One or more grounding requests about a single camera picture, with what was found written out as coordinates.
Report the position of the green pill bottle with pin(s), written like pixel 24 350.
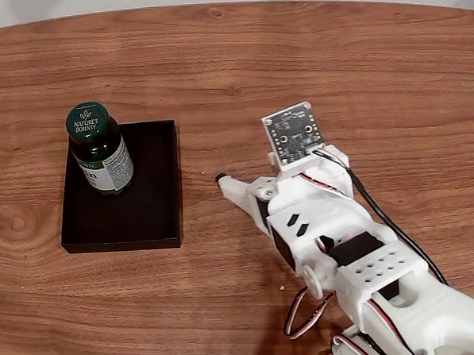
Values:
pixel 87 121

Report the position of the black open box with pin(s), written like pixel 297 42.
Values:
pixel 151 214

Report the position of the black camera circuit board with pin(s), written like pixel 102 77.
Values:
pixel 294 134

